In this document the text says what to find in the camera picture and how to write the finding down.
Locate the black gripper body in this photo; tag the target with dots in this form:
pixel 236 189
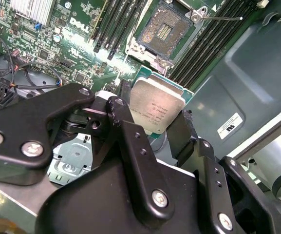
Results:
pixel 101 207

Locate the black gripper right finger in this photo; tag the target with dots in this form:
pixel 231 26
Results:
pixel 215 195

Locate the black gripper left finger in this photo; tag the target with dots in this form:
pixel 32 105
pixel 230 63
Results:
pixel 21 122

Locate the silver CPU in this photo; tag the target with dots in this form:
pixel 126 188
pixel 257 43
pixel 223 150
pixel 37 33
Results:
pixel 155 104

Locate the metal socket cover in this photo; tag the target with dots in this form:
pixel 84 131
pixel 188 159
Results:
pixel 137 47

